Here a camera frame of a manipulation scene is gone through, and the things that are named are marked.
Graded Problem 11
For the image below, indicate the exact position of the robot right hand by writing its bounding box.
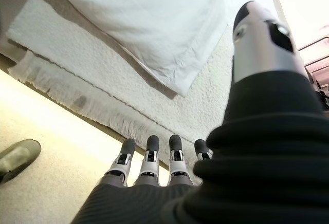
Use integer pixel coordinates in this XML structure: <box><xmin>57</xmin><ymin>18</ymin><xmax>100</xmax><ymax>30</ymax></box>
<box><xmin>69</xmin><ymin>0</ymin><xmax>329</xmax><ymax>224</ymax></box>

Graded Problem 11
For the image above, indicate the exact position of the white duvet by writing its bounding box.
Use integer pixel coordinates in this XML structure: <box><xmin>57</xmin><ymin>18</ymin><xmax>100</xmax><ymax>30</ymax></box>
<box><xmin>33</xmin><ymin>0</ymin><xmax>230</xmax><ymax>98</ymax></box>

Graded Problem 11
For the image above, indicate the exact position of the white textured fringed throw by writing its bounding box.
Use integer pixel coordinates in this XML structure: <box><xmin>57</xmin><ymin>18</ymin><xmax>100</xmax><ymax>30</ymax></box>
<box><xmin>6</xmin><ymin>0</ymin><xmax>235</xmax><ymax>186</ymax></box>

